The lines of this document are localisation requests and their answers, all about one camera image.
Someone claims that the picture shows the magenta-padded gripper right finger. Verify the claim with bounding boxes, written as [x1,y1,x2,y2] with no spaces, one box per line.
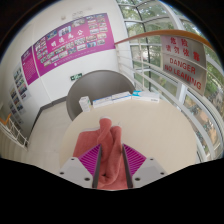
[121,143,167,190]

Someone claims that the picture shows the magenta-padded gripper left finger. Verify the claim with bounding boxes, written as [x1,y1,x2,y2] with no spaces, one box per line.
[58,143,103,189]

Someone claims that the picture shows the pink towel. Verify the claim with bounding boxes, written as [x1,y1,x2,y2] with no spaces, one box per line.
[72,117,128,191]

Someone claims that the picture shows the small white box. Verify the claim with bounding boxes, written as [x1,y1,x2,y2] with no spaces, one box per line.
[78,95,92,113]

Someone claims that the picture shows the white and blue flat box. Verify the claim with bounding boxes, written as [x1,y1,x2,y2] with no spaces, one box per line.
[111,91,133,103]
[91,96,114,109]

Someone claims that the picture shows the white and cyan flat box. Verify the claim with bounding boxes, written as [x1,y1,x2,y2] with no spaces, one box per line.
[131,90,161,103]

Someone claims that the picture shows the white stair railing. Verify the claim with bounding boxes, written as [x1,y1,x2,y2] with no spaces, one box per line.
[0,113,30,149]

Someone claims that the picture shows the white railing with wooden handrail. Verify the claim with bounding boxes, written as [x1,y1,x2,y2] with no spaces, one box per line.
[113,29,224,161]

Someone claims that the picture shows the green exit sign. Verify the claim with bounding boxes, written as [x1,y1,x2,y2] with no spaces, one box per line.
[69,72,84,82]

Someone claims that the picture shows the red-lettered danger sign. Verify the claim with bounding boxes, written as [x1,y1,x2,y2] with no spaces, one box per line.
[160,34,208,97]

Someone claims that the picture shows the wall photo display panels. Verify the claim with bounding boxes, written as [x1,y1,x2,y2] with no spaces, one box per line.
[7,63,32,129]

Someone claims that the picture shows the small magenta wall poster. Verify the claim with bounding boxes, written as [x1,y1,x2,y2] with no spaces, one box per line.
[20,46,40,86]

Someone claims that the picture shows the large magenta wall poster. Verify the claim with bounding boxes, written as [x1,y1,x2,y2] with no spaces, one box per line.
[32,12,117,78]

